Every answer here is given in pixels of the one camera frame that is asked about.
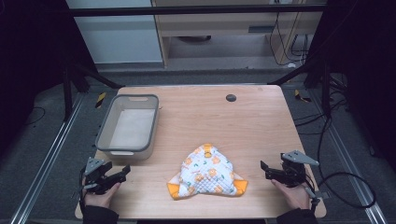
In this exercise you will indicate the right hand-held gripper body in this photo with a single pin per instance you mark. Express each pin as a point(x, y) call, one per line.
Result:
point(294, 169)

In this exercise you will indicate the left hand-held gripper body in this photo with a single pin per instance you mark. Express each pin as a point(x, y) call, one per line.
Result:
point(95, 174)

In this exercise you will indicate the person's left hand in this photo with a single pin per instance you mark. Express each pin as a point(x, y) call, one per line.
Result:
point(100, 199)

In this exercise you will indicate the person's right hand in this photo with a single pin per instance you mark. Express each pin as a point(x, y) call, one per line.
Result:
point(294, 196)

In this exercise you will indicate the white plastic bin grey rim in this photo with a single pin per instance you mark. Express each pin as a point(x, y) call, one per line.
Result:
point(130, 127)

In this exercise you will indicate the white quilted orange-trimmed baby garment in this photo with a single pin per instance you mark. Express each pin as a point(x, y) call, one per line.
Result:
point(207, 172)

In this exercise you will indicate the yellow black striped tape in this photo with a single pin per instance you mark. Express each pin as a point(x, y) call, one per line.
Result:
point(100, 100)
point(299, 95)

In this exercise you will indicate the dark round table grommet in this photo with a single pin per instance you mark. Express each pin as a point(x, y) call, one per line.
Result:
point(231, 98)

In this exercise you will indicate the black metal stand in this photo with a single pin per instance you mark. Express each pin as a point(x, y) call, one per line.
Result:
point(67, 93)
point(326, 90)

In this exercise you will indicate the dark curtain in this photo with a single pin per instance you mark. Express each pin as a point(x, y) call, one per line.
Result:
point(31, 62)
point(367, 62)

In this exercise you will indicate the white cabinet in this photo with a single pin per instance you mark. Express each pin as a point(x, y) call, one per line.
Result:
point(118, 37)

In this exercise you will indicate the light wooden desk unit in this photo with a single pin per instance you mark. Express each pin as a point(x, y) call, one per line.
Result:
point(224, 25)

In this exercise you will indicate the aluminium floor rail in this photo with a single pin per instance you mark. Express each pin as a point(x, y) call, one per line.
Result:
point(46, 161)
point(348, 161)

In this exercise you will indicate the black horizontal frame bar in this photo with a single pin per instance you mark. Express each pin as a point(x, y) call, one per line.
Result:
point(186, 10)

